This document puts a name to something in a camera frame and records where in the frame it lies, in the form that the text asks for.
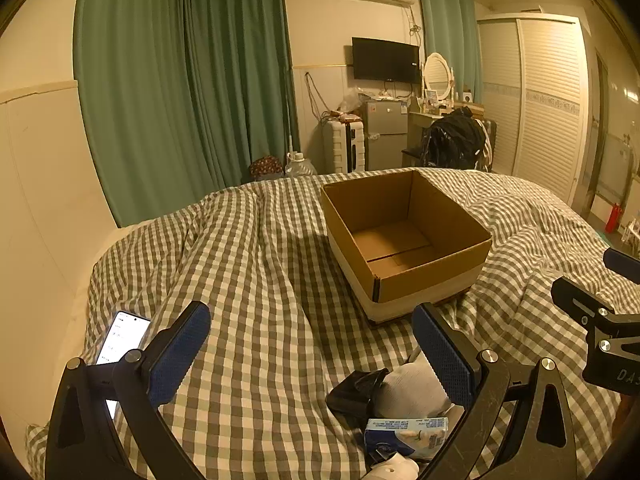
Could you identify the clear plastic water jug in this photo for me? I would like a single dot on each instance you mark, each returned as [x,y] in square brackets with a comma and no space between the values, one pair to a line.
[300,165]

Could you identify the red fire extinguisher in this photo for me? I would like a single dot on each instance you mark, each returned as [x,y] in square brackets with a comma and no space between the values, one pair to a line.
[613,217]

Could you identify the wide green curtain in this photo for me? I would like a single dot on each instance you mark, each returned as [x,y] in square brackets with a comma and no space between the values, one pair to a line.
[165,85]

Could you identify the white hard suitcase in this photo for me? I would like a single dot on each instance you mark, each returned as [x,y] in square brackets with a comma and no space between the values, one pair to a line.
[340,147]

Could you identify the blue drink carton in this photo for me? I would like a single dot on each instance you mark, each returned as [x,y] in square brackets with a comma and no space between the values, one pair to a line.
[400,432]

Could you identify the smartphone with lit screen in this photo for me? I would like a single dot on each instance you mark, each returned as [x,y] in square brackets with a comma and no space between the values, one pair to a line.
[120,335]

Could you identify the narrow green curtain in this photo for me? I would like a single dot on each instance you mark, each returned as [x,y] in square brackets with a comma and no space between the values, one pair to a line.
[447,35]

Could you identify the grey checked blanket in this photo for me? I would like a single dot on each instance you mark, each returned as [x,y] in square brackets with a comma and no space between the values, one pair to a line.
[260,280]

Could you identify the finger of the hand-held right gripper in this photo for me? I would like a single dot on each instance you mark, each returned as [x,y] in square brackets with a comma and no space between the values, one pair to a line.
[575,297]
[621,260]

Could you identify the brown cardboard box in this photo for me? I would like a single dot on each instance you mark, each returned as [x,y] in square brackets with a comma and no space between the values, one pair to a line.
[380,210]

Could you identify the black sock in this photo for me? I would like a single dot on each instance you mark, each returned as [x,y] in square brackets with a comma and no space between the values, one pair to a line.
[352,392]

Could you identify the patterned fabric bag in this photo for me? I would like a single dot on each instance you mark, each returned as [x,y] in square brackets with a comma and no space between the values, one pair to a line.
[265,167]

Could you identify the white louvred wardrobe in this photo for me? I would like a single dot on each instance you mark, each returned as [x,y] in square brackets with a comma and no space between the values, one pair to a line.
[540,100]

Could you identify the small white plush toy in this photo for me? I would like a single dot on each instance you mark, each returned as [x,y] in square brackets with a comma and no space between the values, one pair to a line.
[395,469]

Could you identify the black jacket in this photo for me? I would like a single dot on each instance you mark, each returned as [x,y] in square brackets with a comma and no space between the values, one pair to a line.
[452,137]

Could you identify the white sock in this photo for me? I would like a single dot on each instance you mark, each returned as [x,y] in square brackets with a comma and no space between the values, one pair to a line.
[412,385]

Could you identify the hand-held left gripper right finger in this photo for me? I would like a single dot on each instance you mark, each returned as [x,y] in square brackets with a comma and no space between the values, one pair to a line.
[445,347]

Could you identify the oval white vanity mirror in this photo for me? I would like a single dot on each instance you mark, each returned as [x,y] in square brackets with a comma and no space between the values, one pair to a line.
[435,74]

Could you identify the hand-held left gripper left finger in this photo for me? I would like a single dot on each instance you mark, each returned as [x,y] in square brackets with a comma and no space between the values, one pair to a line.
[177,347]

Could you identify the small silver fridge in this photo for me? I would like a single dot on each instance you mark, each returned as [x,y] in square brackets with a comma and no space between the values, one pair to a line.
[385,135]

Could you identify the black wall television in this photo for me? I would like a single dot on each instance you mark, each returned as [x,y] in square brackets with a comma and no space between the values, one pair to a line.
[385,60]

